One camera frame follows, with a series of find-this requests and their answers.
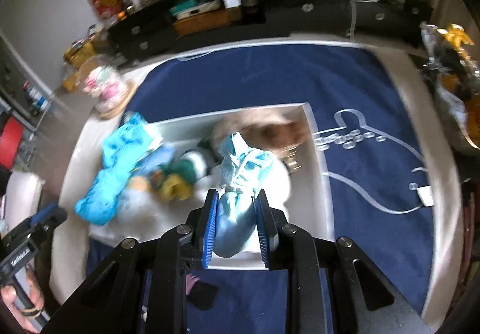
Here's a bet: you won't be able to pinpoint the navy blue whale blanket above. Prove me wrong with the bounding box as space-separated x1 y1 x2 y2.
128 44 434 311

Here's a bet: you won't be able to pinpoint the white sofa cushion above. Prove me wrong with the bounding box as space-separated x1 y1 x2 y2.
1 171 45 232

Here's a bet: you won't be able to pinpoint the yellow toy excavator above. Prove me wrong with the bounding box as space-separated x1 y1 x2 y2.
438 24 474 48

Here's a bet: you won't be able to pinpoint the red gold festive box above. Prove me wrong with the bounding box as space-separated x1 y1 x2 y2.
90 0 123 21

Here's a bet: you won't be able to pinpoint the brown white dog plush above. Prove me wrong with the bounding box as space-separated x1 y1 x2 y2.
211 108 310 213

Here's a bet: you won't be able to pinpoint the black tv cabinet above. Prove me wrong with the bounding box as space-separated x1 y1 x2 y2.
107 0 432 61

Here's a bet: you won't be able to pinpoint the glass dome with rose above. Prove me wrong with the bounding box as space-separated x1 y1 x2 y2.
77 55 137 120

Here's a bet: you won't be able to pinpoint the green white sock plush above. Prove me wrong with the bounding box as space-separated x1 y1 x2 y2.
147 146 217 201

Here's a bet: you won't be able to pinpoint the yellow plastic crates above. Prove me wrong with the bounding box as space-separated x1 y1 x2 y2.
62 39 96 93

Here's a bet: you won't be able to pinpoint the person's left hand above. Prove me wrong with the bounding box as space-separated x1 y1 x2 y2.
1 267 45 333

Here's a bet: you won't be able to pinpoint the light blue satin pouch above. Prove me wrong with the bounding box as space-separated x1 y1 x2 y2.
214 132 275 258

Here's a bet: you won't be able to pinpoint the black sock with pink band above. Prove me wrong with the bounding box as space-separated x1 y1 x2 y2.
185 274 218 310

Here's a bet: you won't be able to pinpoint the white cardboard box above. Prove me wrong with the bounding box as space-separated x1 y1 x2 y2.
86 103 335 273

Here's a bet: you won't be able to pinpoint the white bear plush blue overalls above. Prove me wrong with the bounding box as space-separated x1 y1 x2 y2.
89 177 201 247

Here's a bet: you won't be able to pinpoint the red round stool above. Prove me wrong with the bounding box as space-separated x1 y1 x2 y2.
0 116 24 169

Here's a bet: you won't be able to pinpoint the teal satin cloth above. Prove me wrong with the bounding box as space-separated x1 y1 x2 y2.
75 112 175 226

